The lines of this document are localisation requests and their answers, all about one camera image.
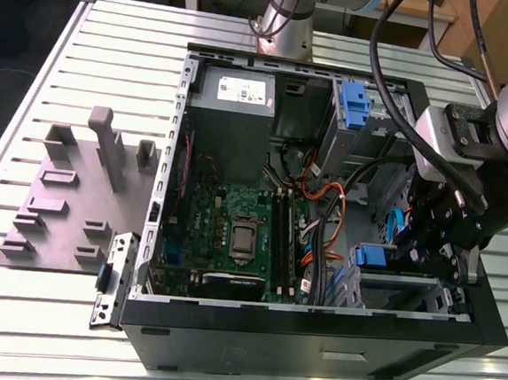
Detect hard disk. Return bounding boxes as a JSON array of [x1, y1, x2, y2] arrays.
[[351, 242, 445, 283]]

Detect metal disk bay cage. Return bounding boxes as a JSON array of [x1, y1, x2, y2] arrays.
[[343, 241, 476, 319]]

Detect metal optical drive cage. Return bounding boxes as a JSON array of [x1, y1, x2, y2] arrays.
[[317, 75, 425, 187]]

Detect blue drive bay latch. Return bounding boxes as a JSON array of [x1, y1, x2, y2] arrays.
[[337, 80, 374, 133]]

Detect black open PC case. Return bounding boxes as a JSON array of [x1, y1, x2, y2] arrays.
[[113, 37, 508, 380]]

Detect silver CPU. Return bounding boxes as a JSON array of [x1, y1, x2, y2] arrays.
[[231, 224, 256, 253]]

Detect wooden desk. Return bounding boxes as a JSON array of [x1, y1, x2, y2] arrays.
[[161, 0, 461, 44]]

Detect CPU socket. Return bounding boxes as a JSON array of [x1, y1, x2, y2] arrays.
[[226, 213, 261, 268]]

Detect black graphics card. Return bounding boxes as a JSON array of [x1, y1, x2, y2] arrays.
[[185, 267, 269, 304]]

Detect grey power supply unit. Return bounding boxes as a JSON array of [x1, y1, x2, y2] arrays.
[[182, 64, 278, 188]]

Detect green motherboard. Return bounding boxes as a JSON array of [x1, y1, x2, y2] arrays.
[[146, 176, 322, 307]]

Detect grey parts rack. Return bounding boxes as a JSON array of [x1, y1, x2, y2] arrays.
[[0, 97, 167, 280]]

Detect blue data wire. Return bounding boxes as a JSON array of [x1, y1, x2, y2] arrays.
[[384, 206, 413, 250]]

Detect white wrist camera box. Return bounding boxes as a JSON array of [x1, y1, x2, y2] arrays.
[[408, 104, 488, 184]]

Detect orange yellow power wires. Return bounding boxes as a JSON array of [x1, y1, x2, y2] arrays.
[[293, 178, 352, 275]]

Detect black cable bundle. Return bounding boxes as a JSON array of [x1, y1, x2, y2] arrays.
[[305, 146, 418, 314]]

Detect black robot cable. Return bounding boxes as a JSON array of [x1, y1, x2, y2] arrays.
[[422, 0, 508, 101], [355, 0, 507, 216]]

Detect metal expansion slot bracket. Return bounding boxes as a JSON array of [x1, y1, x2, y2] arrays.
[[88, 227, 143, 334]]

